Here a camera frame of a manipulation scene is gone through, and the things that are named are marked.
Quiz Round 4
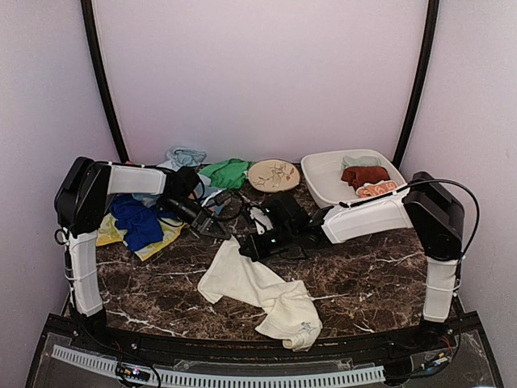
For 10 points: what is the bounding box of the black table front rail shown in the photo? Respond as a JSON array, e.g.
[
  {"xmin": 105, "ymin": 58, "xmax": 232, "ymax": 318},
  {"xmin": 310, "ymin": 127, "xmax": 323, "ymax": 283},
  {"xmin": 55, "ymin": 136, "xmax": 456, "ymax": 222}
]
[{"xmin": 63, "ymin": 322, "xmax": 458, "ymax": 365}]

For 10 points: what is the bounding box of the cream white embroidered towel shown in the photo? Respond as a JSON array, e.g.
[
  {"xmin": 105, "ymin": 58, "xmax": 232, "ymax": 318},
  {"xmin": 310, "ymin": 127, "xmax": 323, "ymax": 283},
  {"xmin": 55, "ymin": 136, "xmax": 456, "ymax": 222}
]
[{"xmin": 197, "ymin": 237, "xmax": 322, "ymax": 352}]

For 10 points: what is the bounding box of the orange bunny pattern towel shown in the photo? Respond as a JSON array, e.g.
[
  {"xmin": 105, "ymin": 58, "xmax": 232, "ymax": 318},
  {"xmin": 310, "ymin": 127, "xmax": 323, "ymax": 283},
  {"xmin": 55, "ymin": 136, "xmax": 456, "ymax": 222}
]
[{"xmin": 355, "ymin": 180, "xmax": 398, "ymax": 198}]

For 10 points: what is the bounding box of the black corner post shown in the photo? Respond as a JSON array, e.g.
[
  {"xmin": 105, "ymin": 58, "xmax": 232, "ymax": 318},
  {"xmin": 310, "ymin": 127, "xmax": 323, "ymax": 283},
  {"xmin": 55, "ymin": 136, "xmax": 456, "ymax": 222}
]
[
  {"xmin": 392, "ymin": 0, "xmax": 440, "ymax": 168},
  {"xmin": 80, "ymin": 0, "xmax": 129, "ymax": 163}
]

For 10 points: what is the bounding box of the pale green rolled towel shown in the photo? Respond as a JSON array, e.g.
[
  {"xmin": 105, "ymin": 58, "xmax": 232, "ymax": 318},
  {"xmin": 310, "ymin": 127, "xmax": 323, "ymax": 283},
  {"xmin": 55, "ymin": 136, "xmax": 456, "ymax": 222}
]
[{"xmin": 342, "ymin": 155, "xmax": 381, "ymax": 170}]

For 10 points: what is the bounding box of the green cloth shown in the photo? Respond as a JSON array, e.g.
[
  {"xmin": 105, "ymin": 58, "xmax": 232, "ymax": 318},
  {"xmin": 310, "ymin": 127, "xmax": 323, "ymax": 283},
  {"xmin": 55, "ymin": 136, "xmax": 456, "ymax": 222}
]
[{"xmin": 200, "ymin": 158, "xmax": 254, "ymax": 189}]

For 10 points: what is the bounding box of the black left corner post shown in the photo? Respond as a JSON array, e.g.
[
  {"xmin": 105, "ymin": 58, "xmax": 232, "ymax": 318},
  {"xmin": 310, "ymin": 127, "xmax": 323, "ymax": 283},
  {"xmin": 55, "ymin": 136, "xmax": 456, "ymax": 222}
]
[{"xmin": 80, "ymin": 0, "xmax": 129, "ymax": 163}]

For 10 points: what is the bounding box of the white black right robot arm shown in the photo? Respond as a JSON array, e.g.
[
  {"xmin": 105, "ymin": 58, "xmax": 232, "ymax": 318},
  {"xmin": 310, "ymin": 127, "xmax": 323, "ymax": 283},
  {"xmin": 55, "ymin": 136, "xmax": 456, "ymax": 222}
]
[{"xmin": 239, "ymin": 171, "xmax": 481, "ymax": 351}]

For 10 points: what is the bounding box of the beige round embroidered cloth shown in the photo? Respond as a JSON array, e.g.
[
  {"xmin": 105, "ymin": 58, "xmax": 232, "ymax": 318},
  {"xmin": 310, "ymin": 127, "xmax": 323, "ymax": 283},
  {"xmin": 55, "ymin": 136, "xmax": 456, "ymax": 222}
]
[{"xmin": 246, "ymin": 159, "xmax": 301, "ymax": 193}]

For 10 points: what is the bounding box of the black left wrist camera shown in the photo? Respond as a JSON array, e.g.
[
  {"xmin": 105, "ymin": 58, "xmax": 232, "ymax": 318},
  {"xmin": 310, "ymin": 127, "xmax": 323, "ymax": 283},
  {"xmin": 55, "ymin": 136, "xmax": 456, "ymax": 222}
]
[{"xmin": 170, "ymin": 167, "xmax": 202, "ymax": 199}]

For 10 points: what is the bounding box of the yellow white cloth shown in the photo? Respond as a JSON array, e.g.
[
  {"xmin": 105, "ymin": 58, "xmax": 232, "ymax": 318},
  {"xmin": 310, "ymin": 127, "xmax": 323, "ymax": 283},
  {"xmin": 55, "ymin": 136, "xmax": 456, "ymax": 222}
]
[{"xmin": 95, "ymin": 212, "xmax": 191, "ymax": 262}]

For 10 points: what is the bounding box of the white plastic tub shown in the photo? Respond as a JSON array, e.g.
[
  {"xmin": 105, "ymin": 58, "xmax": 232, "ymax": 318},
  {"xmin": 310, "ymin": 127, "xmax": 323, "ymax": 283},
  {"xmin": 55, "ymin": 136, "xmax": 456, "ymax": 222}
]
[{"xmin": 301, "ymin": 150, "xmax": 406, "ymax": 208}]

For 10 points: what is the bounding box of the dark blue towel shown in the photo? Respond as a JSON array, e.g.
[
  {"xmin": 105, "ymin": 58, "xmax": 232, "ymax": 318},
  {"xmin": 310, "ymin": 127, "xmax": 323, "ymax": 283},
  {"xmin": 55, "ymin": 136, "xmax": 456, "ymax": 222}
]
[{"xmin": 110, "ymin": 194, "xmax": 163, "ymax": 252}]

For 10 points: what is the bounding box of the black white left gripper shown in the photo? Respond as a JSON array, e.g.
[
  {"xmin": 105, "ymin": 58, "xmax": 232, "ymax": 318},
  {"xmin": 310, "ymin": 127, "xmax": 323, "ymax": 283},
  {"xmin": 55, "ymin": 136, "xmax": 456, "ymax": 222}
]
[{"xmin": 160, "ymin": 195, "xmax": 231, "ymax": 240}]

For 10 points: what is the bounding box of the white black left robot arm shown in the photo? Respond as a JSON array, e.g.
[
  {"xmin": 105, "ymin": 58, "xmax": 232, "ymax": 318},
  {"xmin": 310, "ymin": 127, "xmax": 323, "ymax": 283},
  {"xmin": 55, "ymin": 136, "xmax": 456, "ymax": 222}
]
[{"xmin": 54, "ymin": 157, "xmax": 231, "ymax": 352}]

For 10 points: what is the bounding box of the light blue crumpled cloth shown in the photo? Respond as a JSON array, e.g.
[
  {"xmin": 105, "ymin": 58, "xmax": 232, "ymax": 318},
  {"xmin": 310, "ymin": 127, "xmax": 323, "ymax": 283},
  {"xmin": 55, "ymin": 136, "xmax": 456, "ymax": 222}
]
[{"xmin": 166, "ymin": 148, "xmax": 207, "ymax": 168}]

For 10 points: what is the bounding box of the white slotted cable duct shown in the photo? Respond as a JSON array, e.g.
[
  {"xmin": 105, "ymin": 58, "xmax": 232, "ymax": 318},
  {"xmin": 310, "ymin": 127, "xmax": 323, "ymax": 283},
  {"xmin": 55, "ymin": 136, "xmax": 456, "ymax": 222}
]
[{"xmin": 51, "ymin": 345, "xmax": 386, "ymax": 387}]

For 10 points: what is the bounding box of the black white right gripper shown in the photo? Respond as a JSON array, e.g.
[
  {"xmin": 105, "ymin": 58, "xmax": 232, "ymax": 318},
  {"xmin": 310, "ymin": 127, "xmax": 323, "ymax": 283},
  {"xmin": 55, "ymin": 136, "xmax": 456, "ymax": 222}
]
[{"xmin": 239, "ymin": 224, "xmax": 296, "ymax": 262}]

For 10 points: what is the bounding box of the small green circuit board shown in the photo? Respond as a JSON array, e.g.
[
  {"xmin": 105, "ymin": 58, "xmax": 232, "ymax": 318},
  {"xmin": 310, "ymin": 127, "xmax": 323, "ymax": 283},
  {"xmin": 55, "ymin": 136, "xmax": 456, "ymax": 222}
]
[{"xmin": 115, "ymin": 364, "xmax": 151, "ymax": 382}]

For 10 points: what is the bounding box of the black right corner post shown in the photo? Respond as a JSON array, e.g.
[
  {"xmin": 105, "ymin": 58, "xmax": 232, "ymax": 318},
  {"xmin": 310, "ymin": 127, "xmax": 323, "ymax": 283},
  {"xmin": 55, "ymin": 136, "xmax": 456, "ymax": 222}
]
[{"xmin": 392, "ymin": 0, "xmax": 440, "ymax": 168}]

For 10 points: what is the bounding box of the light blue dotted towel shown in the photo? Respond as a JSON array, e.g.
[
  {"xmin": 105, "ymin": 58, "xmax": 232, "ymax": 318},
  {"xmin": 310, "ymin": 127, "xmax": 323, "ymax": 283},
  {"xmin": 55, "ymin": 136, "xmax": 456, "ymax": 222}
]
[{"xmin": 125, "ymin": 158, "xmax": 221, "ymax": 220}]

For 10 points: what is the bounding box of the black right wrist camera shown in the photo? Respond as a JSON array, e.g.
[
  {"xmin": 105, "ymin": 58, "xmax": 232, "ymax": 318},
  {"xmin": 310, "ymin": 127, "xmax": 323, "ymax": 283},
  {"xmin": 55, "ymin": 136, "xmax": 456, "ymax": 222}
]
[{"xmin": 262, "ymin": 192, "xmax": 310, "ymax": 230}]

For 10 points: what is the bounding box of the rust brown rolled towel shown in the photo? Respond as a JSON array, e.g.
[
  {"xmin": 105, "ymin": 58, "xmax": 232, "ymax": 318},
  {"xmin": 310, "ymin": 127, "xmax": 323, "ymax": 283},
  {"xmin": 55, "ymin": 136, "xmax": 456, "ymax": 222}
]
[{"xmin": 341, "ymin": 166, "xmax": 390, "ymax": 191}]

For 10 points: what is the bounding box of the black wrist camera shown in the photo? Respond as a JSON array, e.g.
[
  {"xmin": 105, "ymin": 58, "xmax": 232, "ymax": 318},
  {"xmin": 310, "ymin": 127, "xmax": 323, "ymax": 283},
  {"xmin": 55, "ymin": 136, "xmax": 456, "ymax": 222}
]
[
  {"xmin": 170, "ymin": 167, "xmax": 202, "ymax": 199},
  {"xmin": 262, "ymin": 192, "xmax": 310, "ymax": 230}
]

